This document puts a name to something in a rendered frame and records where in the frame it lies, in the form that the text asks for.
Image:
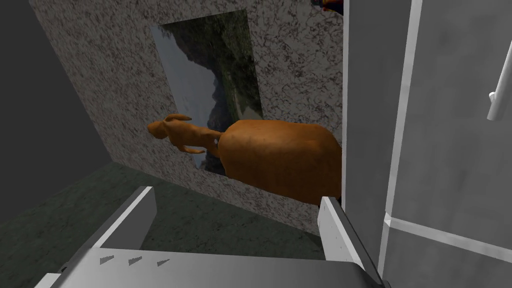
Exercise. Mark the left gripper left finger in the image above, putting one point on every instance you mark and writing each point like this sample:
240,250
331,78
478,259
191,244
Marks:
126,224

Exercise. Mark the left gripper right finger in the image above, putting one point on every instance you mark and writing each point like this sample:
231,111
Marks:
336,236

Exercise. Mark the brown animal statue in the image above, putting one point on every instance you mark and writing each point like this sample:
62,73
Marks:
276,158

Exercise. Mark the grey refrigerator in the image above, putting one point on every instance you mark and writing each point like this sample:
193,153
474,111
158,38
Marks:
440,140

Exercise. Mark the landscape window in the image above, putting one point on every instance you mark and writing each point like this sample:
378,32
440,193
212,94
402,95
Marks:
210,86

